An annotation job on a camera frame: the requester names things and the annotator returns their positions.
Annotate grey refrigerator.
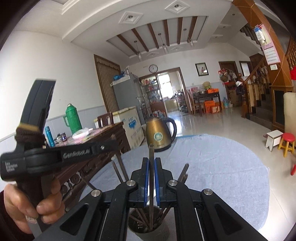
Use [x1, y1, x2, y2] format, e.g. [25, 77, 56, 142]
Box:
[110, 74, 145, 114]

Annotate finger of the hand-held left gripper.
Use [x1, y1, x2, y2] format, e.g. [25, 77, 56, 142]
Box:
[55, 138, 117, 168]

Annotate wooden pillar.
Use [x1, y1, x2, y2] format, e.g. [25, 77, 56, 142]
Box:
[232, 0, 295, 88]

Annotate hanging baskets and hats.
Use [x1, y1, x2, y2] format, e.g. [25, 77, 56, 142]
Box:
[218, 68, 238, 83]

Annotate pink wall calendar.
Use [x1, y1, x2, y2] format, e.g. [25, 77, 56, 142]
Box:
[254, 24, 281, 65]

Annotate brown curtain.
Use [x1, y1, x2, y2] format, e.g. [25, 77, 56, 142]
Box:
[94, 54, 122, 114]

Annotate dark wooden chair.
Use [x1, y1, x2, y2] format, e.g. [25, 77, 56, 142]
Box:
[97, 112, 114, 128]

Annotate bright blue cloth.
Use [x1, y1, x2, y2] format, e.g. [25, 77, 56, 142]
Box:
[174, 133, 210, 140]

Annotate wooden dining chair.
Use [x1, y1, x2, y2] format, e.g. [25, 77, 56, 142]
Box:
[187, 89, 200, 115]

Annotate carved wooden sideboard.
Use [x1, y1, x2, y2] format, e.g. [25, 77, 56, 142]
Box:
[43, 122, 131, 210]

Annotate yellow stool with red seat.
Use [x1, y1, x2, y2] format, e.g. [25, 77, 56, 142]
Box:
[277, 133, 296, 158]

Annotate pendant ceiling lamp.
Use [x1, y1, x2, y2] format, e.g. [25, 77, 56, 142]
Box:
[183, 28, 195, 47]
[158, 33, 168, 54]
[134, 40, 142, 62]

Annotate dark wooden dining table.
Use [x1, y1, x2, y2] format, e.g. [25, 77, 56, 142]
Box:
[192, 92, 223, 116]

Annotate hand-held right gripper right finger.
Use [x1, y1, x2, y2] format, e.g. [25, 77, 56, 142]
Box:
[154, 157, 271, 241]

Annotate wooden staircase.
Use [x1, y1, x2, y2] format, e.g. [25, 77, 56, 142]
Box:
[240, 35, 296, 131]

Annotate white plastic bag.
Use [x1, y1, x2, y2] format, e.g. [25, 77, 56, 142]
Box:
[72, 128, 93, 140]

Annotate blue-grey tablecloth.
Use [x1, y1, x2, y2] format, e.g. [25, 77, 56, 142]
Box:
[80, 134, 271, 241]

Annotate long dark chopstick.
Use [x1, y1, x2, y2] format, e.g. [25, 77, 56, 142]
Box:
[149, 143, 155, 232]

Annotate small white stool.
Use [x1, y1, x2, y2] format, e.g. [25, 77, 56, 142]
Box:
[265, 130, 284, 152]

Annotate brown knitted cloth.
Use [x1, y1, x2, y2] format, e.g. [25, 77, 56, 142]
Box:
[14, 123, 45, 149]

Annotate beige sofa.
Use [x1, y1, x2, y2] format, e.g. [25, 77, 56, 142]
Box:
[283, 92, 296, 140]

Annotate blue bottle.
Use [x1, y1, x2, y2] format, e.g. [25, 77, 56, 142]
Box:
[44, 126, 56, 148]

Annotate golden electric kettle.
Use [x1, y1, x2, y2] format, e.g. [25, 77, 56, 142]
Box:
[146, 116, 177, 152]

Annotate dark perforated utensil holder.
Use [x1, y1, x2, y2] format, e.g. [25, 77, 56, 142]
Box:
[128, 205, 171, 241]

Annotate glass display shelf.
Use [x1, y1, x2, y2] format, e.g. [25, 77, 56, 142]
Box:
[140, 77, 162, 112]

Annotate person's left hand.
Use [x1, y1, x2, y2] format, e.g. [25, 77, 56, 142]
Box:
[4, 177, 66, 234]

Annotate white chest freezer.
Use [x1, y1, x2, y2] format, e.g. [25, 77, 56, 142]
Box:
[94, 108, 146, 150]

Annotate bunch of dark chopsticks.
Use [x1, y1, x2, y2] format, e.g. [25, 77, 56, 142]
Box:
[80, 154, 190, 234]

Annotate framed wall picture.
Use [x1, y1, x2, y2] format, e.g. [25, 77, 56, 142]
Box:
[195, 62, 209, 77]

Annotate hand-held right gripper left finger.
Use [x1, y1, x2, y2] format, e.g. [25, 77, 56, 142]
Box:
[38, 157, 150, 241]

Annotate green thermos flask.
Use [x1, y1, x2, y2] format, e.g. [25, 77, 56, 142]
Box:
[63, 104, 83, 135]

